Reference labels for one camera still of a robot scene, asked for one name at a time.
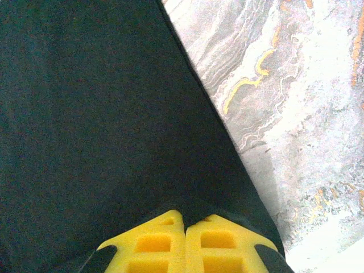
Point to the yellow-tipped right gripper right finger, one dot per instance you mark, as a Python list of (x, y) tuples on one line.
[(219, 247)]

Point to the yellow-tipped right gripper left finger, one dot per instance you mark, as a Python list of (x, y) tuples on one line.
[(153, 247)]

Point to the black t-shirt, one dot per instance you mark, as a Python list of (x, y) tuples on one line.
[(85, 113)]

